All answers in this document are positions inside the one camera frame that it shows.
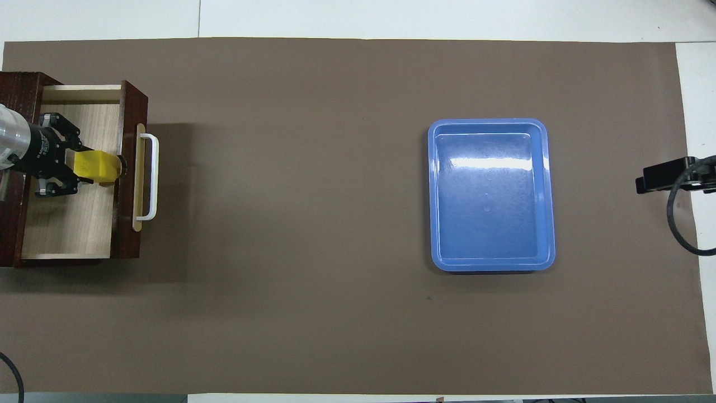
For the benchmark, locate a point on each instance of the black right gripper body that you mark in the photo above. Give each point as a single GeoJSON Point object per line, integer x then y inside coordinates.
{"type": "Point", "coordinates": [710, 176]}

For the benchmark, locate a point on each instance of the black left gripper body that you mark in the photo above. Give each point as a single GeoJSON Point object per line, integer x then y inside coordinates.
{"type": "Point", "coordinates": [39, 151]}

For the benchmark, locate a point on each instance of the wooden drawer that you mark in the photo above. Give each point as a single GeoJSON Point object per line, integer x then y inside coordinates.
{"type": "Point", "coordinates": [72, 224]}

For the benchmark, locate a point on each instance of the yellow block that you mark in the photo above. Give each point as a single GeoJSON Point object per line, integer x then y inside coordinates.
{"type": "Point", "coordinates": [95, 167]}

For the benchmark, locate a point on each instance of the dark wooden cabinet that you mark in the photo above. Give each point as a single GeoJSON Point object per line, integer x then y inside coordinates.
{"type": "Point", "coordinates": [14, 224]}

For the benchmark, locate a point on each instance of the blue plastic tray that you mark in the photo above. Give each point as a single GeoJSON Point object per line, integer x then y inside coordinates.
{"type": "Point", "coordinates": [492, 224]}

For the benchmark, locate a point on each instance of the brown table mat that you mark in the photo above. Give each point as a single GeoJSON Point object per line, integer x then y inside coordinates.
{"type": "Point", "coordinates": [279, 224]}

